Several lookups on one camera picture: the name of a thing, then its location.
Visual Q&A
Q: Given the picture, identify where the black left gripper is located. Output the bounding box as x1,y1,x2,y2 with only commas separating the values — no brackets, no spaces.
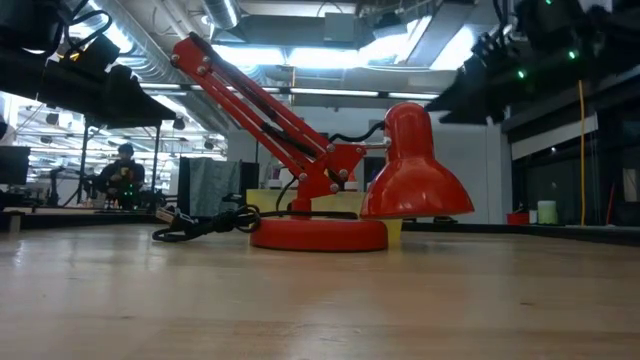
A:
0,49,177,130

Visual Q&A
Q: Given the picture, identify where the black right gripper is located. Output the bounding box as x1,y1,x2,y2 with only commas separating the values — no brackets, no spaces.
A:
424,0,601,125

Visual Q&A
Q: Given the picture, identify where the black metal rack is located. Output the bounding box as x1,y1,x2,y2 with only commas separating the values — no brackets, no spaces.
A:
77,117,162,201

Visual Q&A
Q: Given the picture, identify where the person with dark cap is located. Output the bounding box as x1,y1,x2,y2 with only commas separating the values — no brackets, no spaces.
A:
94,143,147,210

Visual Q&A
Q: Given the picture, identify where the black cabinet with grey cloth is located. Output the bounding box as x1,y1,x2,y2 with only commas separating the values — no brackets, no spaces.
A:
178,156,260,217

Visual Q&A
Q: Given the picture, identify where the black monitor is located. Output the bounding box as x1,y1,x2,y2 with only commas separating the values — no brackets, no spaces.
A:
0,144,31,186

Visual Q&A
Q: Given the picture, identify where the white green wipes canister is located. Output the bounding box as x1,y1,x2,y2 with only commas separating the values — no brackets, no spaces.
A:
536,199,559,226

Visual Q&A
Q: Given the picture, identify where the red desk lamp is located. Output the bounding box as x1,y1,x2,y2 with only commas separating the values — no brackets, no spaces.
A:
169,32,475,253

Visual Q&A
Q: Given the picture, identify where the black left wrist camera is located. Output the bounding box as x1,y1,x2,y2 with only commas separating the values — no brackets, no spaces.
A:
63,33,122,77

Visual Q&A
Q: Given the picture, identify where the long ceiling light rail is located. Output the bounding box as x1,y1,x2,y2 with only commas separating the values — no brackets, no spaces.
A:
139,82,441,104

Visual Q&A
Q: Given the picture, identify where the black lamp power cord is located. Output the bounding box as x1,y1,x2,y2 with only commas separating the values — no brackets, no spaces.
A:
151,119,389,245

